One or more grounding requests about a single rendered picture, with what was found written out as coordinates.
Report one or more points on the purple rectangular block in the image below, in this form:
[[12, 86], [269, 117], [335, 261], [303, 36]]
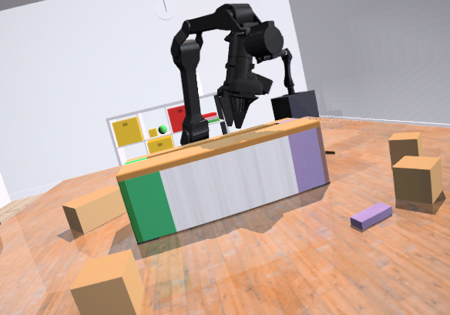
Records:
[[371, 215]]

